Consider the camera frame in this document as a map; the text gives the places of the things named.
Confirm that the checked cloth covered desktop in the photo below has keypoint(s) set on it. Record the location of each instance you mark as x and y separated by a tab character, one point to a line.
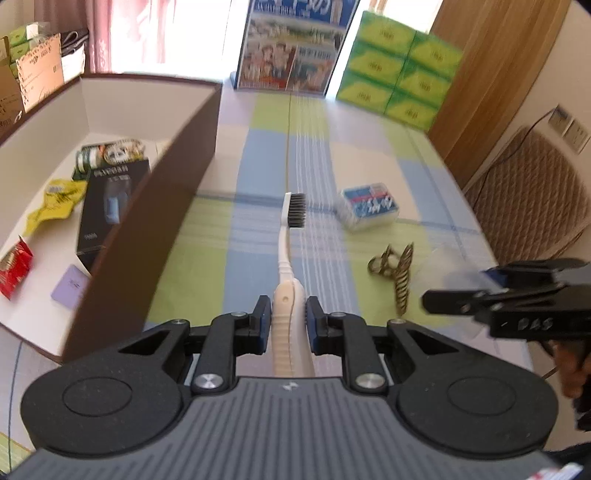
268	152

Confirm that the striped hair claw clip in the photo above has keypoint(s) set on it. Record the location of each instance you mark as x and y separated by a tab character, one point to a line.
401	277

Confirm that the wooden door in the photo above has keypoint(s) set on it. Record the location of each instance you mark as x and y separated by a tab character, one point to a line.
498	69

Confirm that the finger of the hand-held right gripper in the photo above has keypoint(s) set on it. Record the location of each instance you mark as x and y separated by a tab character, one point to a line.
496	277
452	302

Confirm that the blue floss pick box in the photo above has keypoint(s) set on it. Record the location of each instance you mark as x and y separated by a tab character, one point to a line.
367	207

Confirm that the printed cardboard box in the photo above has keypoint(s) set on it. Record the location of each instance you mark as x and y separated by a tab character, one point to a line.
41	69

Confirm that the purple card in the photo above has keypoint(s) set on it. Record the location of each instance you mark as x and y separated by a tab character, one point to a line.
69	286

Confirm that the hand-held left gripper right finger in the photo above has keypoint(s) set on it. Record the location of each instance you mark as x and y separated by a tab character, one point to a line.
311	321

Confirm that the colourful wall poster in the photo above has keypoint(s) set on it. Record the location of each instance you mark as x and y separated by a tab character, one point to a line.
295	50

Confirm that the plain cardboard box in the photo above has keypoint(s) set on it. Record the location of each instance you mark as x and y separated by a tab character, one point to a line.
9	101

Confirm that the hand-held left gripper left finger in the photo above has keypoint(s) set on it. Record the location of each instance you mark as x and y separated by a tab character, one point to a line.
265	318

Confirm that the wall socket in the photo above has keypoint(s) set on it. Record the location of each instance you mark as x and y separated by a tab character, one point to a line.
570	127

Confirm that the green yellow lip salve card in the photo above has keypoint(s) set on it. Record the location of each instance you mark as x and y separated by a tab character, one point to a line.
115	154

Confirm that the stack of green tissue packs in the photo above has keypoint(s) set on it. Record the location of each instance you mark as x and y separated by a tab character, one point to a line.
397	69

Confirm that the white bag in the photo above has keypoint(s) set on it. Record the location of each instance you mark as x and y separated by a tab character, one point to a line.
74	55

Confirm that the black shaver box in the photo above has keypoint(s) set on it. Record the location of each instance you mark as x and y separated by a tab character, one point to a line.
99	230

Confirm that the person's right hand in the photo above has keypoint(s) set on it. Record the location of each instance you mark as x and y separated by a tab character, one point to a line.
570	374

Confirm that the red snack packet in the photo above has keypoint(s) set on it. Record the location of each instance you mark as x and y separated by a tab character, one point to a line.
16	270

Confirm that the pink curtain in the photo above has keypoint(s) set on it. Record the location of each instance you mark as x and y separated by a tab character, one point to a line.
124	32

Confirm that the brown storage box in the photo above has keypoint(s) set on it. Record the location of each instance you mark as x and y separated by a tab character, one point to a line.
152	240

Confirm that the white toothbrush black bristles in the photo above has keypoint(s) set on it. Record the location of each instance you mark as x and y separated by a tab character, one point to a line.
285	249

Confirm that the yellow snack packet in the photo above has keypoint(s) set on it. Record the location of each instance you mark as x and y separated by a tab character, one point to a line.
55	203

